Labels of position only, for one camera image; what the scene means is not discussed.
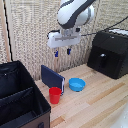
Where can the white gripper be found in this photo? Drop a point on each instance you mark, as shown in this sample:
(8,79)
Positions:
(63,39)

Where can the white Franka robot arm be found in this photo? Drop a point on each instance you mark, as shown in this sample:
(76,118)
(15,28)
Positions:
(75,12)

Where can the black air fryer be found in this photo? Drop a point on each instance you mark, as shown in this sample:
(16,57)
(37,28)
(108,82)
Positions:
(110,53)

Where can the dark blue book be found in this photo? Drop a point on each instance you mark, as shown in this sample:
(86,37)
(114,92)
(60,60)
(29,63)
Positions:
(51,77)

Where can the woven bamboo screen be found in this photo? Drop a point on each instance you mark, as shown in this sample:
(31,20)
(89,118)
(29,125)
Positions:
(40,33)

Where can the blue plastic bowl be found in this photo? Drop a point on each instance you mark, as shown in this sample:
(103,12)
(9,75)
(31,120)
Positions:
(77,84)

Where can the red plastic cup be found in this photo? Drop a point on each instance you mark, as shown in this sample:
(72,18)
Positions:
(55,95)

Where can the black fabric storage box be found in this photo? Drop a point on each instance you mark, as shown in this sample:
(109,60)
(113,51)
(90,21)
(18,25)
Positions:
(19,96)

